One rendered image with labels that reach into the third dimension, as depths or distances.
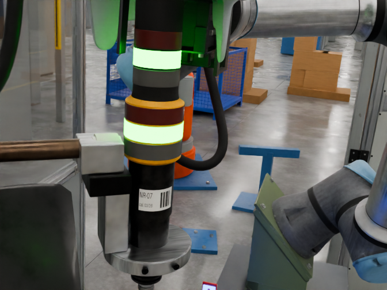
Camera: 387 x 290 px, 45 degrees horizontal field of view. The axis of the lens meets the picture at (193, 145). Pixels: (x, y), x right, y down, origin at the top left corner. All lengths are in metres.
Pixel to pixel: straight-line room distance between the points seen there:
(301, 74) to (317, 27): 8.85
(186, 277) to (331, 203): 2.05
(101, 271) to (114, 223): 2.67
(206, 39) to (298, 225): 0.71
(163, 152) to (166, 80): 0.05
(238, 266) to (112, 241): 0.89
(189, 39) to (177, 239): 0.16
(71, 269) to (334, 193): 0.67
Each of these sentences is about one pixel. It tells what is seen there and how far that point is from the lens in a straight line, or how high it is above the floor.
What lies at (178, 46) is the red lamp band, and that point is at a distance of 0.32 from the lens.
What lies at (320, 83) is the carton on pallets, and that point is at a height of 0.28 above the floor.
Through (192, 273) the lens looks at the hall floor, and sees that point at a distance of 3.03.
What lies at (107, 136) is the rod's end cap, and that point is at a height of 1.54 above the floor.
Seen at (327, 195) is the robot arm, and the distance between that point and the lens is 1.03.
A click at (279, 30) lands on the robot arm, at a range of 0.73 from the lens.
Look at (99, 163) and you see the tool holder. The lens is 0.33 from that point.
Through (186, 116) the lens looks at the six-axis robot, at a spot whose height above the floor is 0.63.
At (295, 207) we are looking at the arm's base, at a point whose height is 1.22.
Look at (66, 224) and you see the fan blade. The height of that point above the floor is 1.41.
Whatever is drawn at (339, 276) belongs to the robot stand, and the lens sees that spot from 1.27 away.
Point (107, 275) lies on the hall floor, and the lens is 2.99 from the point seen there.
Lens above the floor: 1.64
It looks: 17 degrees down
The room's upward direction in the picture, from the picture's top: 4 degrees clockwise
